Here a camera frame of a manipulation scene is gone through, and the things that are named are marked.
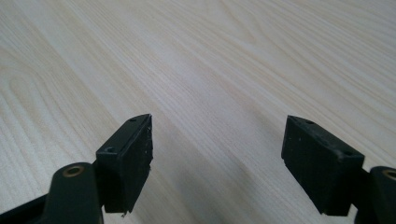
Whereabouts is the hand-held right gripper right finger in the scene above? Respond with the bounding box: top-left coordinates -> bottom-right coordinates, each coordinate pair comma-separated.
280,115 -> 365,217

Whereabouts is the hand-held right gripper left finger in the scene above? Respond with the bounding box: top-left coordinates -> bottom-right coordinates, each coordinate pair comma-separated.
94,113 -> 154,217

